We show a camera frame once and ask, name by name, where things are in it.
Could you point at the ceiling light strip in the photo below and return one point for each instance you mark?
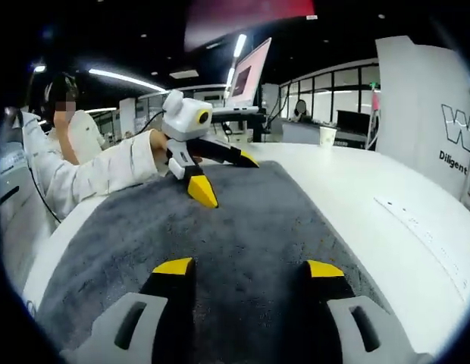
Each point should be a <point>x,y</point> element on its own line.
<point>125,79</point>

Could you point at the standing desk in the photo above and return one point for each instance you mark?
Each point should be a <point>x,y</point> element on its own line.
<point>239,117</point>

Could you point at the grey towel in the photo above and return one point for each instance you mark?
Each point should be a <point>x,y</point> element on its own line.
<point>239,227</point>

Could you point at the large display screen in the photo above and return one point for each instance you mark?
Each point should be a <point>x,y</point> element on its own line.
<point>250,72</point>

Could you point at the black monitor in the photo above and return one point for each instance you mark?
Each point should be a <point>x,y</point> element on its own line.
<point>354,121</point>

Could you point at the person's left hand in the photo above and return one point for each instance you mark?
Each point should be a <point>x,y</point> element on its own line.
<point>160,146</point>

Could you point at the white paper cup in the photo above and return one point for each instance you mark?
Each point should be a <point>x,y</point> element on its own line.
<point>328,136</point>

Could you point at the pink cloth on stand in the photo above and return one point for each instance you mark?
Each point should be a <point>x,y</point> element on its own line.
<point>376,100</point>

